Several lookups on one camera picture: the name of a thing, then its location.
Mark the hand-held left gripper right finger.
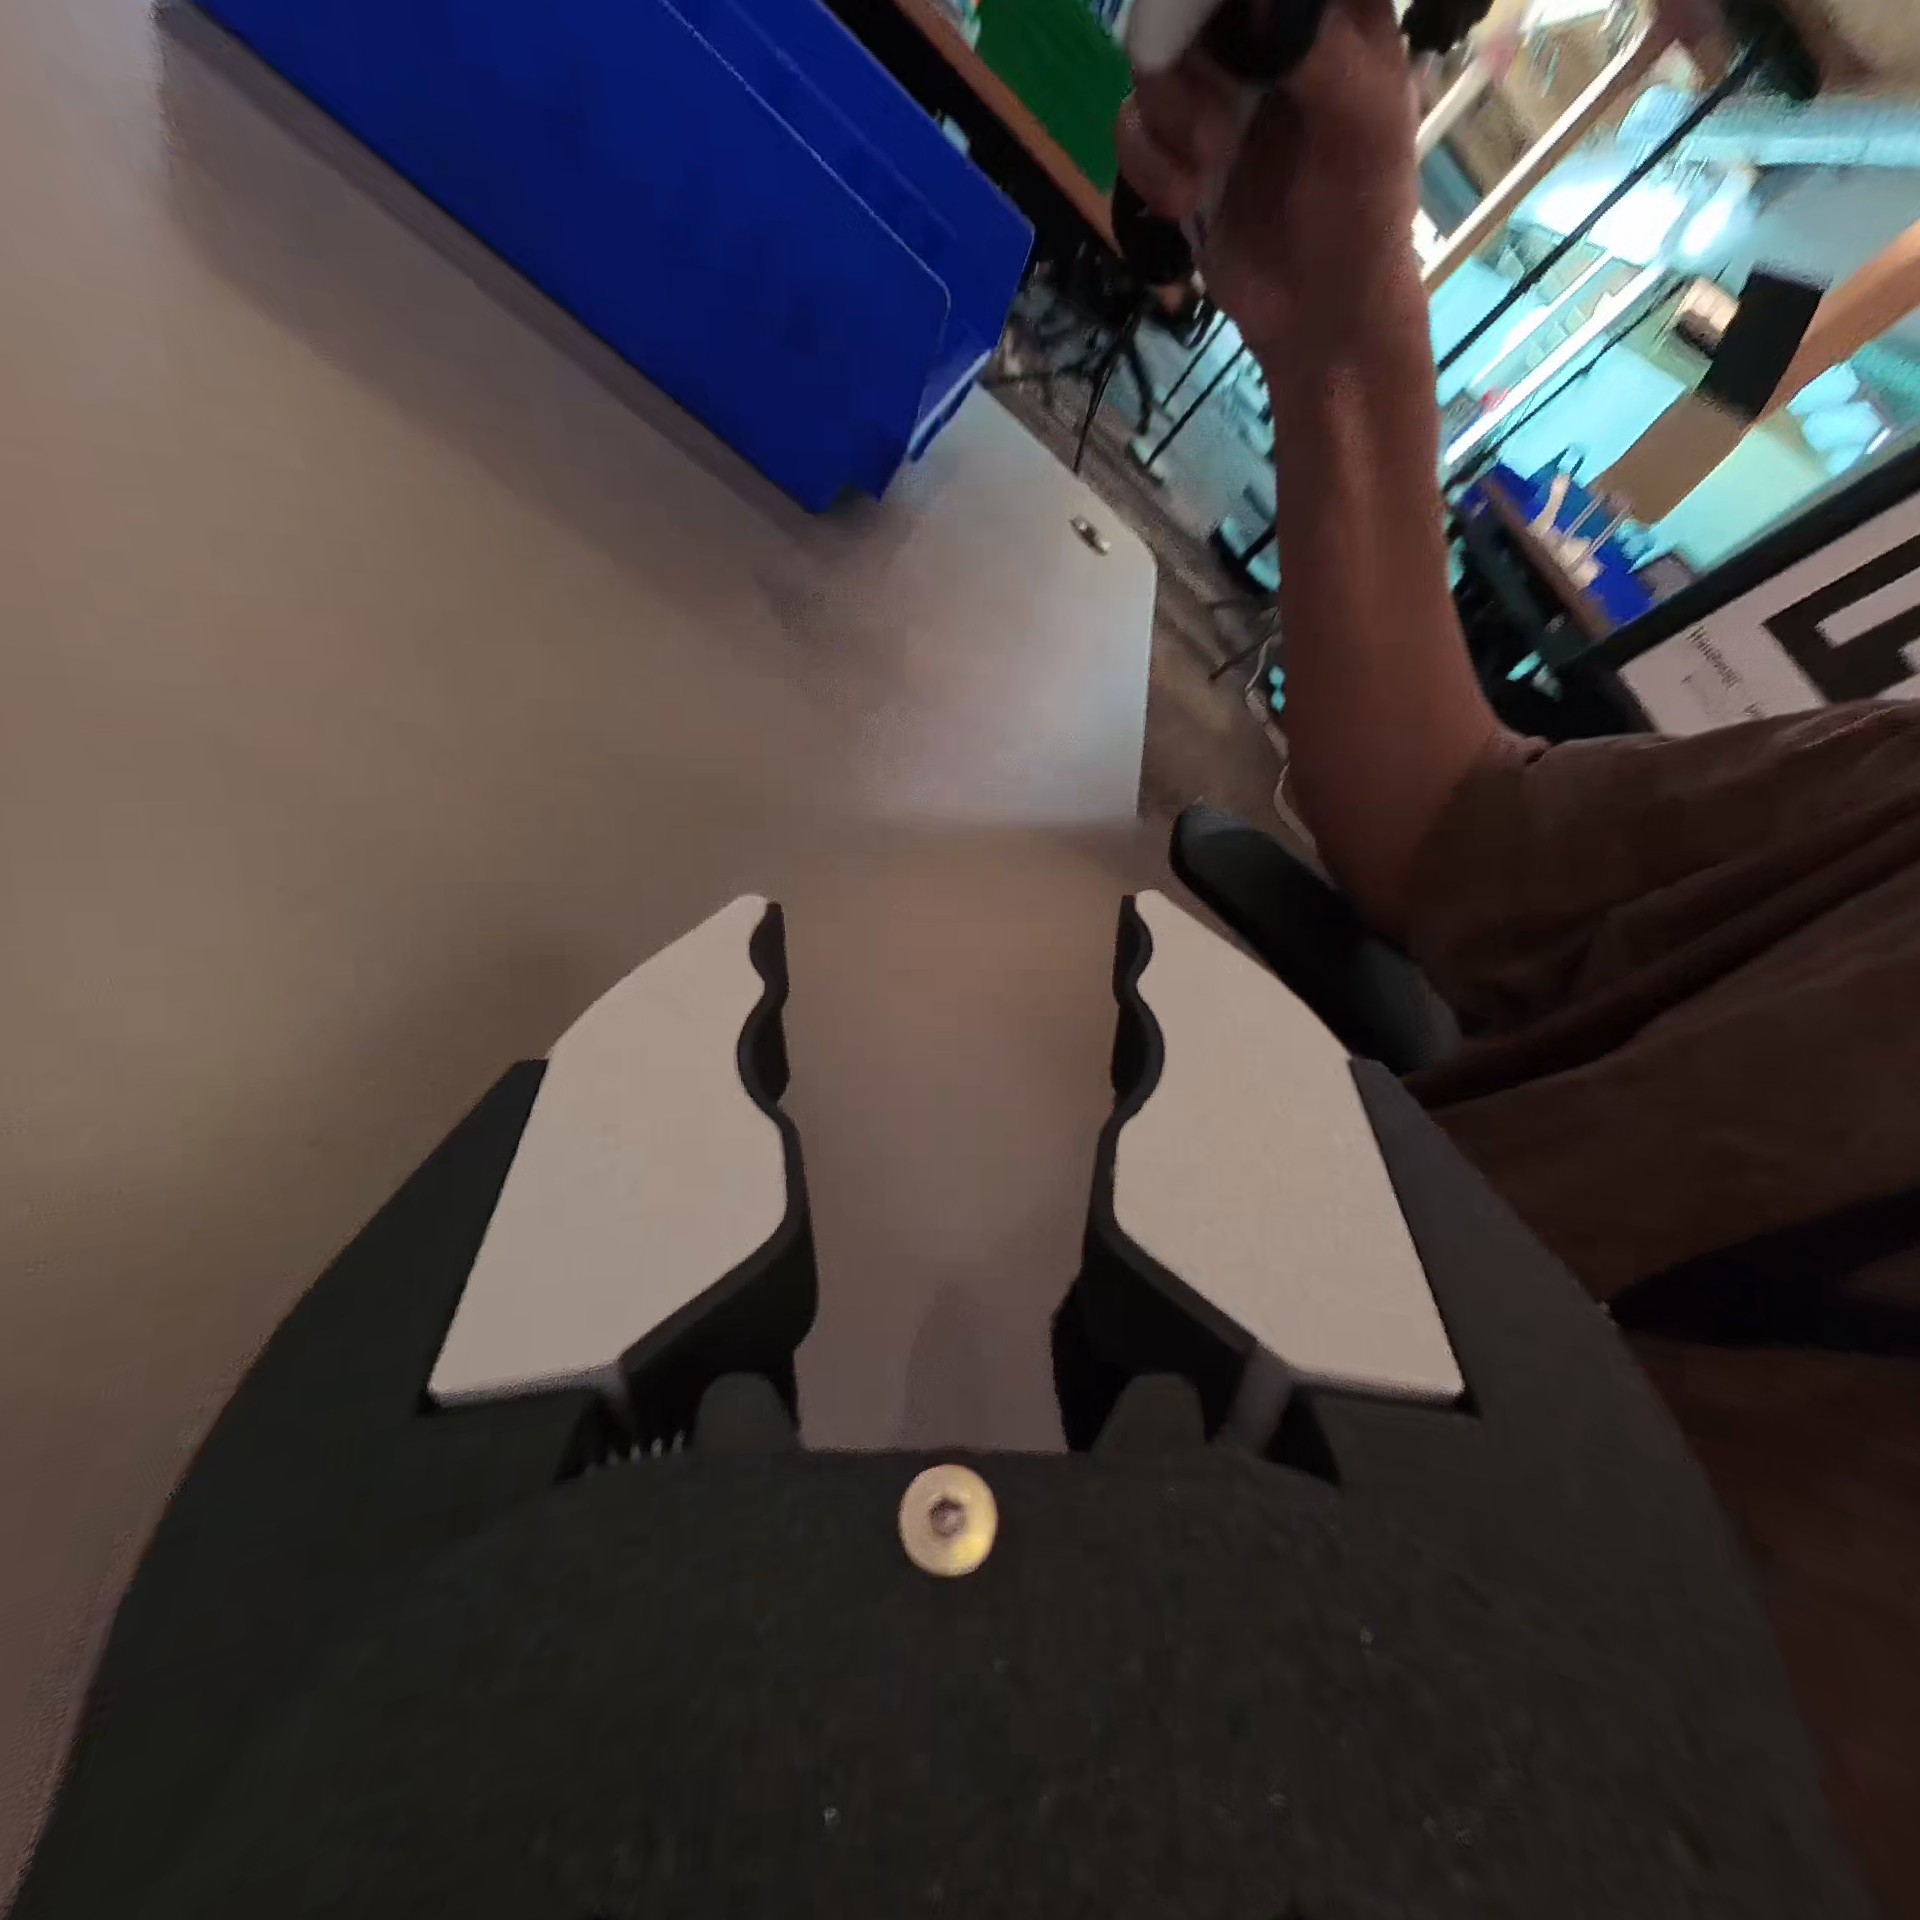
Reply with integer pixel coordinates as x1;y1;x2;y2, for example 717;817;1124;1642
1051;889;1471;1436

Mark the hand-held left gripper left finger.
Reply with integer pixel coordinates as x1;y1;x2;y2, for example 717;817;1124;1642
430;899;816;1436

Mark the blue plastic bin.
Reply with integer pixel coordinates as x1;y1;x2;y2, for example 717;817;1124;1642
184;0;1037;518

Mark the person's right forearm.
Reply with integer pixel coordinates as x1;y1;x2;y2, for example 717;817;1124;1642
1248;314;1516;917

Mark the grey desk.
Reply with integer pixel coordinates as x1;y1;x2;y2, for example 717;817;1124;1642
0;0;1162;1800

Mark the person's right hand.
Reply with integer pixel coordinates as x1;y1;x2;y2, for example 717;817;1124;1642
1117;15;1438;378

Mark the green plastic bin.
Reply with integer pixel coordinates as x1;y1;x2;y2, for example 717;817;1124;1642
976;0;1145;163

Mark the wooden table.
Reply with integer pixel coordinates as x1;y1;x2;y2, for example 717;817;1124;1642
882;0;1206;323

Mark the black office chair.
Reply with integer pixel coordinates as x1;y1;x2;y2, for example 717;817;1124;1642
1171;808;1462;1078

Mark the person's brown clothing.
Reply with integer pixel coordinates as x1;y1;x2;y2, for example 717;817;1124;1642
1377;700;1920;1920

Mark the black framed board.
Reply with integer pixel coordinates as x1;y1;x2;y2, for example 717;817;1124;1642
1602;445;1920;740

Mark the black chest strap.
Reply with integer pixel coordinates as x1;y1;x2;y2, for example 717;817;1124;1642
1602;1200;1920;1354

